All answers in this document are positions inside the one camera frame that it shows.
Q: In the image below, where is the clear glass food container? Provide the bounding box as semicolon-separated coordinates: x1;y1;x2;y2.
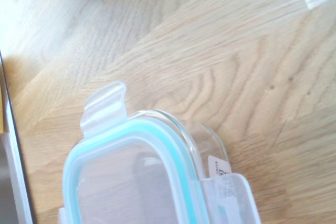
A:
125;108;232;224

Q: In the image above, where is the clear lid with teal seal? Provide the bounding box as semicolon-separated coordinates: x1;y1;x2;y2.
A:
57;81;262;224

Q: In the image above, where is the stainless steel sink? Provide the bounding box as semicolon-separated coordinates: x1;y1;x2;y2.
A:
0;50;36;224

